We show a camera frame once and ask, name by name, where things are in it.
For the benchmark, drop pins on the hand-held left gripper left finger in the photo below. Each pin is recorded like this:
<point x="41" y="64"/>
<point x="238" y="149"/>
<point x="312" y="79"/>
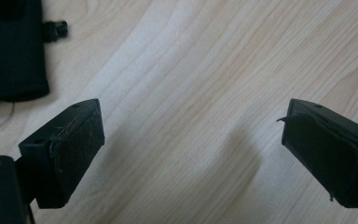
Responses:
<point x="65" y="155"/>

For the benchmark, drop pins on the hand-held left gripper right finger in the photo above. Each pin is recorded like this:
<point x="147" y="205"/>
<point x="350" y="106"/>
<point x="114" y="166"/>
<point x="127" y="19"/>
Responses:
<point x="329" y="158"/>

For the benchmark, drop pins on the black glove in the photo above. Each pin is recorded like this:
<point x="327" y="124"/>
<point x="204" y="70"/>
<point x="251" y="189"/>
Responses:
<point x="11" y="56"/>

